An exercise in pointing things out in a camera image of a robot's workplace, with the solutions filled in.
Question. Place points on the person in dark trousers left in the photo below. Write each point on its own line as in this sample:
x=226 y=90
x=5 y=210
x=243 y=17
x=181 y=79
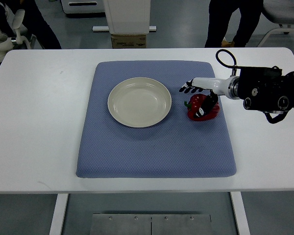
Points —
x=33 y=21

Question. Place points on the white table leg left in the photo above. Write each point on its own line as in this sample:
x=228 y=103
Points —
x=59 y=214

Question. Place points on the white device with handle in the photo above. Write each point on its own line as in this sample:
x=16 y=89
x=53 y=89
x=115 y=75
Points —
x=82 y=6

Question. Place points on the blue textured foam mat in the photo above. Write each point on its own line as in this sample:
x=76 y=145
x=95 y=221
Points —
x=177 y=147

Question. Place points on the white chair right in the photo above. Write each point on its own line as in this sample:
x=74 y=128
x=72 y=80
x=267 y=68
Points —
x=280 y=12

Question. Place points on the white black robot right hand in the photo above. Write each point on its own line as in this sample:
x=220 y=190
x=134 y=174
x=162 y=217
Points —
x=226 y=87

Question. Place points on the white office chair left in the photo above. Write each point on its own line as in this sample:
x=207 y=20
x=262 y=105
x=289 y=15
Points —
x=21 y=38

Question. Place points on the white table leg right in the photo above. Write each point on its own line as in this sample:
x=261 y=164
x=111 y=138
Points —
x=239 y=213

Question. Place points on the white machine column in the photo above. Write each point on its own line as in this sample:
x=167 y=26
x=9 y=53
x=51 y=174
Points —
x=127 y=17

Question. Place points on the cream ceramic plate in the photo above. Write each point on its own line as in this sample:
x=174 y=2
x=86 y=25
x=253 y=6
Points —
x=139 y=102

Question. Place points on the cardboard box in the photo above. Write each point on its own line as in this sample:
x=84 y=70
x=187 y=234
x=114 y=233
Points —
x=128 y=41

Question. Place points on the red bell pepper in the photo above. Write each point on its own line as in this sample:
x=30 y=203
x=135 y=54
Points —
x=194 y=104

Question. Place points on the white table leg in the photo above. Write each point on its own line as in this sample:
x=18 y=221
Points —
x=59 y=214
x=239 y=213

